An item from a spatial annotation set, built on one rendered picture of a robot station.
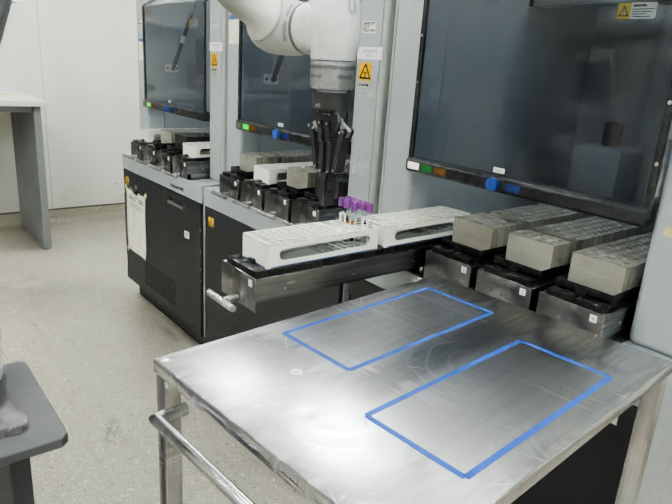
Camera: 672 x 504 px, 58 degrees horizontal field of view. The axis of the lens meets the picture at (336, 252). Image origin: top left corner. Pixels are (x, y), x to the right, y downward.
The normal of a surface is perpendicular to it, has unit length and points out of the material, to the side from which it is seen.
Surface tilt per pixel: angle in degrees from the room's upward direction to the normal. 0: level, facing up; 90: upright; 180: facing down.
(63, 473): 0
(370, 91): 90
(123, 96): 90
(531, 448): 0
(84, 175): 90
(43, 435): 0
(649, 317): 90
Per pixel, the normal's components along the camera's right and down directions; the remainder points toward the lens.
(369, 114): -0.78, 0.14
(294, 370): 0.07, -0.95
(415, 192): 0.62, 0.27
